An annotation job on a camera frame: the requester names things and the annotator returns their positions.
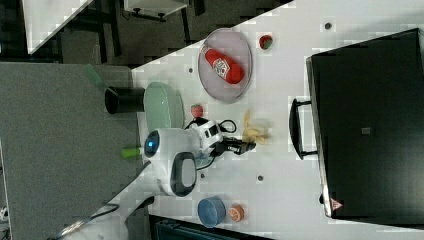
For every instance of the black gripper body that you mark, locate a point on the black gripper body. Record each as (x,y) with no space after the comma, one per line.
(232,144)

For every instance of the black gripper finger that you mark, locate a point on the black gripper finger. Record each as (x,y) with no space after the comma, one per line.
(248,146)

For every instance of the yellow peeled toy banana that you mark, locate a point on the yellow peeled toy banana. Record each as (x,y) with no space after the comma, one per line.
(252,133)

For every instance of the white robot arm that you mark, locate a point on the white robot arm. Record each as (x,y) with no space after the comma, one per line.
(170,169)

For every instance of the green mug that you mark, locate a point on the green mug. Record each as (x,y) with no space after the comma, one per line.
(203,162)

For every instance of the red toy strawberry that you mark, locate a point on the red toy strawberry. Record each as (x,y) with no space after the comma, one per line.
(265,42)
(197,110)

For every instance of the orange slice toy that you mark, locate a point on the orange slice toy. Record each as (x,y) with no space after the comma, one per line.
(236,213)

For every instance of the blue bowl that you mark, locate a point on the blue bowl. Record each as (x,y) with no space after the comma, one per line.
(211,211)

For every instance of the green perforated colander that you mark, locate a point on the green perforated colander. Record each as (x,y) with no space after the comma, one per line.
(163,107)

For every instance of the red ketchup bottle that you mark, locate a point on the red ketchup bottle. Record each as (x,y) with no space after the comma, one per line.
(225,67)

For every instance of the black cylinder cup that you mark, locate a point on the black cylinder cup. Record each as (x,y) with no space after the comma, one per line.
(124,100)

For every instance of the black toaster oven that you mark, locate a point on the black toaster oven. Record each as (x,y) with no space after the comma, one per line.
(367,111)

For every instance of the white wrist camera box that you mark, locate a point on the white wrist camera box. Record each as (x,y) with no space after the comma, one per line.
(210,133)

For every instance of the green spatula handle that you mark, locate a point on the green spatula handle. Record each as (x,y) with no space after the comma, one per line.
(94,76)

